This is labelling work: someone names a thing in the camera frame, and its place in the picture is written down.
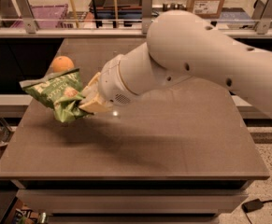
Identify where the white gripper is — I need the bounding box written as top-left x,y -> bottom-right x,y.
79,55 -> 139,113

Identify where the green jalapeno chip bag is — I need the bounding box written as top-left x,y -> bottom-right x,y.
20,68 -> 91,123

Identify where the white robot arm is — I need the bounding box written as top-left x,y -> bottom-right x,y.
79,10 -> 272,118

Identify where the orange fruit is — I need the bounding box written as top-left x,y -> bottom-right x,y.
51,56 -> 74,72

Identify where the purple plastic crate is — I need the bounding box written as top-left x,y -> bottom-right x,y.
11,4 -> 68,29

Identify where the brown table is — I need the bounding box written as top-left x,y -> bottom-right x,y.
0,36 -> 270,224

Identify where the yellow pole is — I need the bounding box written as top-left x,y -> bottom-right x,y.
69,0 -> 79,28

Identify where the black power adapter on floor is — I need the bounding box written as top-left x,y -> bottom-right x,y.
241,199 -> 264,213

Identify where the middle metal railing bracket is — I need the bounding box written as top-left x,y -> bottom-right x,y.
142,0 -> 152,35

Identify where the metal railing bracket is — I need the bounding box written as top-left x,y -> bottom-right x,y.
16,0 -> 37,34
255,0 -> 272,35
142,0 -> 152,35

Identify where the left metal railing bracket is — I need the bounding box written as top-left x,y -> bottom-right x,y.
16,0 -> 37,34

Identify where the right metal railing bracket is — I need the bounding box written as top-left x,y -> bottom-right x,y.
255,0 -> 272,35

